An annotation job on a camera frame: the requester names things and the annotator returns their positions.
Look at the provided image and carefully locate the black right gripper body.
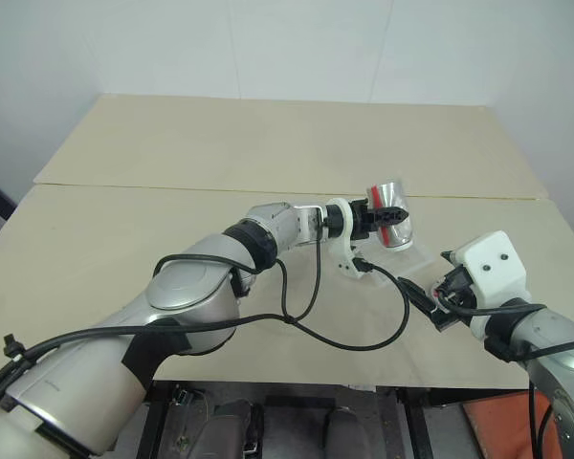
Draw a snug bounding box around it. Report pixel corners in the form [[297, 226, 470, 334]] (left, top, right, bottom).
[[443, 266, 478, 311]]

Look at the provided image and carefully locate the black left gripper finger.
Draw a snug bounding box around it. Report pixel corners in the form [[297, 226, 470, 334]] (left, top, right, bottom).
[[371, 208, 409, 229]]

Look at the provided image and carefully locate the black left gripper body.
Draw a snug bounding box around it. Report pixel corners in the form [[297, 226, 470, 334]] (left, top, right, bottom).
[[351, 199, 379, 241]]

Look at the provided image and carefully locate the silver and red can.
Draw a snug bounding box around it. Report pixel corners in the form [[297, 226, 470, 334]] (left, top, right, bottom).
[[365, 179, 415, 253]]

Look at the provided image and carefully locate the clear plastic container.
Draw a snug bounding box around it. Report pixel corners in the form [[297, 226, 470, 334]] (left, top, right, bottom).
[[351, 241, 436, 289]]

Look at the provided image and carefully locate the orange mat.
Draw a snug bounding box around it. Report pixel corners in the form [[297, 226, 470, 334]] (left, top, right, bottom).
[[460, 398, 538, 459]]

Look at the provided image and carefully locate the dark rounded shape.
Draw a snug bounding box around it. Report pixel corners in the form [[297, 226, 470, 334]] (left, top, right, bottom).
[[323, 405, 370, 459], [190, 398, 265, 459]]

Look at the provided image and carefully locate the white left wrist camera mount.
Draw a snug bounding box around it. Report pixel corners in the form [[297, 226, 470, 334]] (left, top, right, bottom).
[[325, 196, 375, 280]]

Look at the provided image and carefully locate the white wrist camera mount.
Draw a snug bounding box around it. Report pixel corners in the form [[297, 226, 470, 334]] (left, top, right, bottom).
[[325, 196, 375, 280], [452, 230, 530, 341]]

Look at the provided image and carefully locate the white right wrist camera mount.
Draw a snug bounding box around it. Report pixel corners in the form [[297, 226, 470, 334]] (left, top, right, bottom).
[[452, 230, 530, 341]]

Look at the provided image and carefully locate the black metal table frame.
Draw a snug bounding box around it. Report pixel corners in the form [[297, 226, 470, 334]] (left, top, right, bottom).
[[143, 380, 522, 459]]

